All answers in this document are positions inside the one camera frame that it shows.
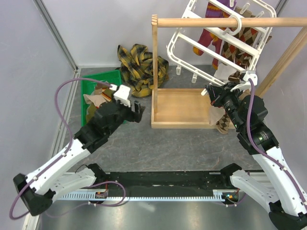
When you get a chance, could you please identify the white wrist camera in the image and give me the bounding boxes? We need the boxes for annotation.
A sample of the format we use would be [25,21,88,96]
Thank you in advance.
[230,70,258,92]
[110,84,131,107]

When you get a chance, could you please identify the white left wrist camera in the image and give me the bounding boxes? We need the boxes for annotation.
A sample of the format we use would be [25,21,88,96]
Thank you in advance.
[110,84,131,107]

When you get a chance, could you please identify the olive brown patterned sock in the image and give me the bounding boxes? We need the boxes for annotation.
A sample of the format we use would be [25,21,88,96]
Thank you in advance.
[85,84,113,122]

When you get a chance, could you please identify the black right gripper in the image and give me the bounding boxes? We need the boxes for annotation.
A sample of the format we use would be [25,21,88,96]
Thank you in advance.
[208,80,245,130]

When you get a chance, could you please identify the green plastic bin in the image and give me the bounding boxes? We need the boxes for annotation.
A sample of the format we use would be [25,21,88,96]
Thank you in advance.
[80,69,128,127]

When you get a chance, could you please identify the aluminium corner profile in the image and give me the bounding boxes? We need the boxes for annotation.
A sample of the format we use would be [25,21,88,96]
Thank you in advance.
[33,0,79,72]

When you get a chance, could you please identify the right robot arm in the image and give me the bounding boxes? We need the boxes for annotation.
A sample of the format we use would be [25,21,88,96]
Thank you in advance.
[205,82,307,230]

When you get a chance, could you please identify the red white snowman sock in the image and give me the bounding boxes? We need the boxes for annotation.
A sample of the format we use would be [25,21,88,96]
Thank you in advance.
[209,106,225,126]

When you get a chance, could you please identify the wooden hanger stand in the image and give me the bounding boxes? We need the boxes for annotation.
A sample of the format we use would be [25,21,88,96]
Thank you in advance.
[151,14,307,128]

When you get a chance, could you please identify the beige red snowman sock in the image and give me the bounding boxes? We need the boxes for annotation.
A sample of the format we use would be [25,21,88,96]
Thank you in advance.
[83,94,107,108]

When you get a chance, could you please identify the beige brown argyle sock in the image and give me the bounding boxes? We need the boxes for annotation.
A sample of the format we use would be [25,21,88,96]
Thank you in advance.
[215,114,231,134]

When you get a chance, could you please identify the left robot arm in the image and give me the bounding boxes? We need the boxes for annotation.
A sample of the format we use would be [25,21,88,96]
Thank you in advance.
[13,101,145,216]

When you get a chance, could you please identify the maroon orange sock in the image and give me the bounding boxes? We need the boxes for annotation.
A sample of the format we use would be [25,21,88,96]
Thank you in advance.
[193,29,222,70]

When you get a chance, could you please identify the brown white striped sock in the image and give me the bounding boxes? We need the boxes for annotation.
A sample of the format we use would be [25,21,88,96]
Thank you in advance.
[228,71,241,84]

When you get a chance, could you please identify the white slotted cable duct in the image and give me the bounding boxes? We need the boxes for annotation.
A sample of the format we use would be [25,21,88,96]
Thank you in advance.
[59,189,225,202]

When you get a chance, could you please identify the yellow plaid cloth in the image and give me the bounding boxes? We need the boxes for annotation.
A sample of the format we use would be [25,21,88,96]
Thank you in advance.
[117,44,154,98]

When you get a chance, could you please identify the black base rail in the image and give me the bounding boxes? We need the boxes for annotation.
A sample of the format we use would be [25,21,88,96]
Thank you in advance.
[87,163,237,195]

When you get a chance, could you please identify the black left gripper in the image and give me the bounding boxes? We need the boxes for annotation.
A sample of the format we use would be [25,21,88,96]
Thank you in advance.
[106,92,145,136]

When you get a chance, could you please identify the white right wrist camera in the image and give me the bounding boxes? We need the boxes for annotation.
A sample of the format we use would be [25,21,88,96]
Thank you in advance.
[230,70,258,92]

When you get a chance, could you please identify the purple striped sock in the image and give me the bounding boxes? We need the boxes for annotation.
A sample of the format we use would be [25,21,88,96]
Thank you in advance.
[205,0,236,18]

